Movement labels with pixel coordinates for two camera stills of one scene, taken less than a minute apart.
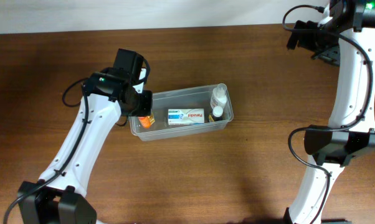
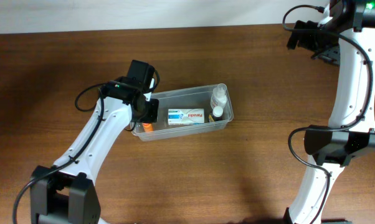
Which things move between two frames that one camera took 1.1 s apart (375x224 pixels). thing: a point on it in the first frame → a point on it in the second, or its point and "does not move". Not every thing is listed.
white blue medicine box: x=182 y=116 does not move
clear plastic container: x=174 y=112 does not move
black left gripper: x=145 y=103 → x=151 y=109
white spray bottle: x=218 y=96 does not move
